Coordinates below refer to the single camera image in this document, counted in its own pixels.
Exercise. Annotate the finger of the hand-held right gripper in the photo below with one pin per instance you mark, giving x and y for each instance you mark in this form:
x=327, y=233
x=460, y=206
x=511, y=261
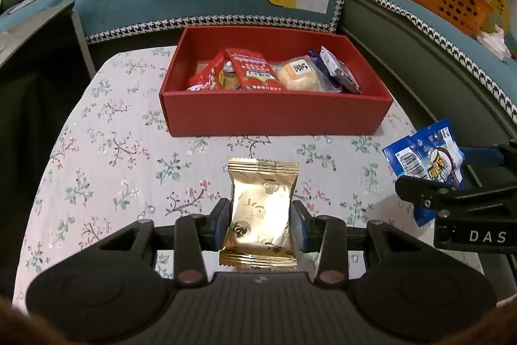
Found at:
x=428, y=191
x=480, y=157

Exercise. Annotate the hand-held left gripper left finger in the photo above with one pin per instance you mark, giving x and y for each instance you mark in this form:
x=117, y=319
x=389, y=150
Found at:
x=223, y=225

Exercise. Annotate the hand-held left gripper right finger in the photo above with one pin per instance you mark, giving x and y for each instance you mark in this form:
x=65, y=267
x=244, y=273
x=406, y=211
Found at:
x=297, y=225

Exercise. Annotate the blue white snack packet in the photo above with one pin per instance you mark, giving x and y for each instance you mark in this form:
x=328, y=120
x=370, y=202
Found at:
x=428, y=155

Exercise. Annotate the gold foil snack packet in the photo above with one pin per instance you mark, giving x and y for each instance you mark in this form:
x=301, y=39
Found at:
x=260, y=207

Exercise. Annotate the red cardboard box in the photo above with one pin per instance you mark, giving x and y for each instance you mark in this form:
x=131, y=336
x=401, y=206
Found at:
x=274, y=114

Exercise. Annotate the dark printed snack packet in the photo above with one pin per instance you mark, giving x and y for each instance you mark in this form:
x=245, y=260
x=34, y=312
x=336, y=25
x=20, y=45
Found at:
x=341, y=72

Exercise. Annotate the red gummy candy packet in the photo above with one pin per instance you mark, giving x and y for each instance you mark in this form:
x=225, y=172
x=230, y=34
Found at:
x=206, y=78

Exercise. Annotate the round pastry bun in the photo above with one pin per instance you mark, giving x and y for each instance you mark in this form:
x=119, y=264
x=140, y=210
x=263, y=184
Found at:
x=301, y=76

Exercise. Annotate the long red snack packet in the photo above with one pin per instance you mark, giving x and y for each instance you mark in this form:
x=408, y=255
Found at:
x=250, y=66

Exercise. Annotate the white crumpled tissue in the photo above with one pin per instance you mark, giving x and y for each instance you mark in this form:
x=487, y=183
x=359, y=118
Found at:
x=494, y=42

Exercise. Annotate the floral tablecloth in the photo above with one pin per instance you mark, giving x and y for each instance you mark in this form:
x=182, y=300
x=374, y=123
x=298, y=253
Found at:
x=121, y=167

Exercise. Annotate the yellow flat round object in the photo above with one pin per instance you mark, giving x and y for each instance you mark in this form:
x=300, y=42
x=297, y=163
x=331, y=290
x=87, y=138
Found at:
x=499, y=9

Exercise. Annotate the green sofa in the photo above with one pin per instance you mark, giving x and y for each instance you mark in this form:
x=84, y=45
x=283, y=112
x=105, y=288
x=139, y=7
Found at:
x=383, y=25

